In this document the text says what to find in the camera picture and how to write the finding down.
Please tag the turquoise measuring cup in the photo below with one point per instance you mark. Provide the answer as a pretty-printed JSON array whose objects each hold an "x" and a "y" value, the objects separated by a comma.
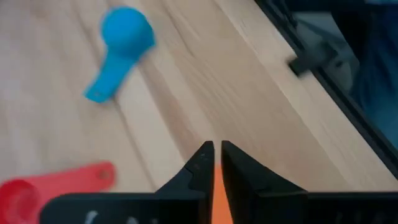
[{"x": 126, "y": 34}]

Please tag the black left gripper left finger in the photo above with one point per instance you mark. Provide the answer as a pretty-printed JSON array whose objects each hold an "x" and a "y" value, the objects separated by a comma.
[{"x": 192, "y": 199}]

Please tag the black aluminium table frame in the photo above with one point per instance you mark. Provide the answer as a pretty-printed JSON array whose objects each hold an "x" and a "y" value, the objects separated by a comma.
[{"x": 357, "y": 117}]

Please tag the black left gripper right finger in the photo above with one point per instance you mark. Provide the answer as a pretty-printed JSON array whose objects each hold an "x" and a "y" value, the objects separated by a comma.
[{"x": 264, "y": 202}]

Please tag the red measuring cup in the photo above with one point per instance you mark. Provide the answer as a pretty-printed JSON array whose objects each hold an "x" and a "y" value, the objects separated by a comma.
[{"x": 71, "y": 179}]

